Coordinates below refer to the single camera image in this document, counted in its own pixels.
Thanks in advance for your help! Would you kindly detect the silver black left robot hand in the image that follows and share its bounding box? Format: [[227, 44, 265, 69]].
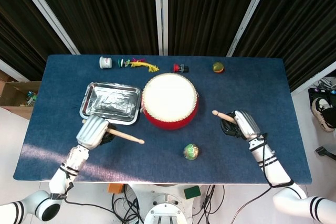
[[76, 115, 118, 150]]

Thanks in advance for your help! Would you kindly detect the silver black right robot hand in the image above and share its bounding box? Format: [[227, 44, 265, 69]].
[[220, 109, 263, 141]]

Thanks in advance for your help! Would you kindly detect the wooden drumstick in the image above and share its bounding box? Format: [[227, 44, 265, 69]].
[[212, 110, 237, 124], [81, 119, 145, 145]]

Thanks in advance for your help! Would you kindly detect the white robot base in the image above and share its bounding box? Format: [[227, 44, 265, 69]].
[[130, 183, 205, 224]]

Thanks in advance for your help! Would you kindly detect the red drum with white skin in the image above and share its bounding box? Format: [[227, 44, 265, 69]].
[[141, 72, 200, 131]]

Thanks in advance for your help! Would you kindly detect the silver metal tray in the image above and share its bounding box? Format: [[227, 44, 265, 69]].
[[79, 81, 142, 126]]

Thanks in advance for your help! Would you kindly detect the orange box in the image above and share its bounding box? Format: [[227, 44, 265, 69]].
[[107, 183, 125, 195]]

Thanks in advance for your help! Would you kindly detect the green gold nesting doll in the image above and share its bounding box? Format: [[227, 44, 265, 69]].
[[183, 143, 200, 162]]

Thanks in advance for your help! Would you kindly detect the green and orange ball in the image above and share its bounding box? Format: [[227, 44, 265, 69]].
[[212, 61, 225, 74]]

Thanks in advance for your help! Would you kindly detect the small white jar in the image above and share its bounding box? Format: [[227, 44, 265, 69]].
[[99, 56, 113, 69]]

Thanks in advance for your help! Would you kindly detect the blue table cloth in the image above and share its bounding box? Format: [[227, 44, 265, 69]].
[[13, 55, 313, 186]]

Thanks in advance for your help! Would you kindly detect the black and white shoe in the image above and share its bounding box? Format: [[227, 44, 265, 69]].
[[311, 97, 336, 132]]

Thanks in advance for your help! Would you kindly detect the black power box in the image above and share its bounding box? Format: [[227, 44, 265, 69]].
[[308, 77, 336, 100]]

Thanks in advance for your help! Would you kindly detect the black stand foot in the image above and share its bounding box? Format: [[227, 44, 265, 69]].
[[314, 146, 336, 161]]

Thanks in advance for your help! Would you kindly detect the colourful feather shuttlecock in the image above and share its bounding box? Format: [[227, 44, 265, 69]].
[[117, 57, 160, 74]]

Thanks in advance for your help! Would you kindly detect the brown cardboard box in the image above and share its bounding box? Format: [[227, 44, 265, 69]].
[[0, 80, 41, 120]]

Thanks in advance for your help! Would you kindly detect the green block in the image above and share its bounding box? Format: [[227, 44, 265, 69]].
[[183, 185, 202, 199]]

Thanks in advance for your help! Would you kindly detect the red and black button toy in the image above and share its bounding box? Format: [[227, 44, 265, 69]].
[[173, 63, 190, 73]]

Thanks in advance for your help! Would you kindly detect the dark pleated curtain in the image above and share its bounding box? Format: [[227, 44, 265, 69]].
[[0, 0, 336, 92]]

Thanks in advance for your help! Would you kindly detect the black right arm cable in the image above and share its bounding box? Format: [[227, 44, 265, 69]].
[[230, 132, 295, 224]]

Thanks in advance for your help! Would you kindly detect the white frame post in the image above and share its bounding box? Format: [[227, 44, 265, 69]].
[[10, 0, 81, 56], [0, 58, 29, 82], [226, 0, 275, 57], [291, 60, 336, 95], [153, 0, 169, 56]]

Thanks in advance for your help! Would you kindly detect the black floor cable bundle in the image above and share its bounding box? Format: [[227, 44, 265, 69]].
[[196, 184, 226, 224], [111, 186, 144, 224]]

